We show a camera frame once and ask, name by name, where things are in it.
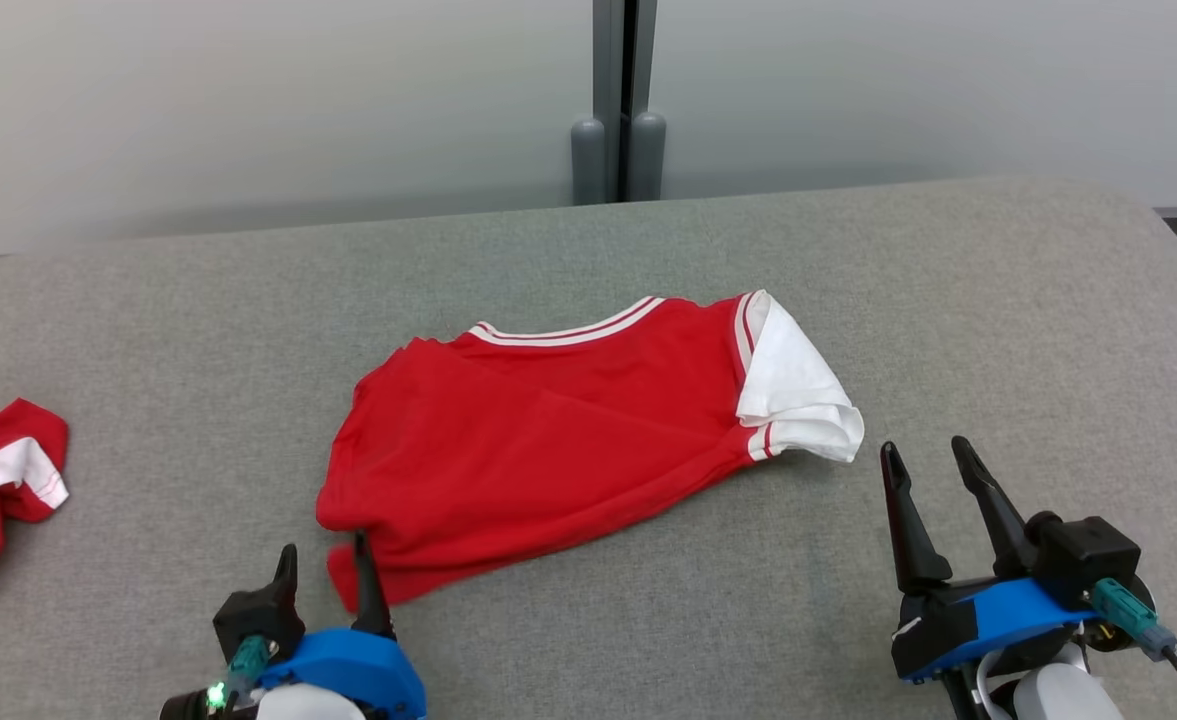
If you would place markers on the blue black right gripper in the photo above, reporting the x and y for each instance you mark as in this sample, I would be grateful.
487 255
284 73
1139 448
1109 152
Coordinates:
998 615

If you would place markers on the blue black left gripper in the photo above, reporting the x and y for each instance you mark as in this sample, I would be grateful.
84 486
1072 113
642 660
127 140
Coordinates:
358 665

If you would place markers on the red white-sleeved Bulls jersey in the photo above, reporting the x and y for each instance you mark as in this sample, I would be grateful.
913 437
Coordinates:
548 440

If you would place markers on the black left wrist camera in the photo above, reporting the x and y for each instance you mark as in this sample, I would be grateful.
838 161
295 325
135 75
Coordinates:
258 620

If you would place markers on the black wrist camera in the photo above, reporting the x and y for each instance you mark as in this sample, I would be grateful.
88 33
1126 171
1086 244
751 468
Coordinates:
1083 550
258 620

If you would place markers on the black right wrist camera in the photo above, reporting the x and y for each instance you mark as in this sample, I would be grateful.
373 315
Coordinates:
1083 550

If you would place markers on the grey partition post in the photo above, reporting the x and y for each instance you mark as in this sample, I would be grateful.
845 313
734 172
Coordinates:
618 100

